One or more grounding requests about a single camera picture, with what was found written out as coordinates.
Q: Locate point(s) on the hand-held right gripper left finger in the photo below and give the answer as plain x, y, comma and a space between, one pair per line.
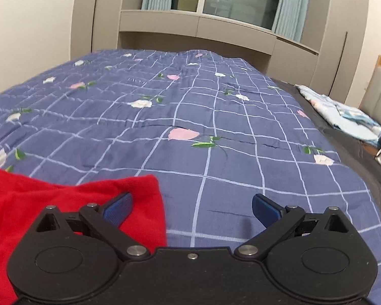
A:
119, 209

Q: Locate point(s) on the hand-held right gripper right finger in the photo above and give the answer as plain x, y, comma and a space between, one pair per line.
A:
266, 211

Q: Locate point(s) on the red pants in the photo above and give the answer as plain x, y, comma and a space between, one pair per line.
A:
50, 193

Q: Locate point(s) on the light blue floral blanket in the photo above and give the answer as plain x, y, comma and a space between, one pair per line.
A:
336, 111

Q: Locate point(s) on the bed with blue floral quilt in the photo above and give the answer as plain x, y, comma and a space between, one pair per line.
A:
177, 101

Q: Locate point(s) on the beige window sill cabinet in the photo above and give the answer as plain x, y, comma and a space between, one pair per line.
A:
209, 35

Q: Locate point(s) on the beige tall wardrobe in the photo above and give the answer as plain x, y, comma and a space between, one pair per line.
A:
333, 38
92, 16

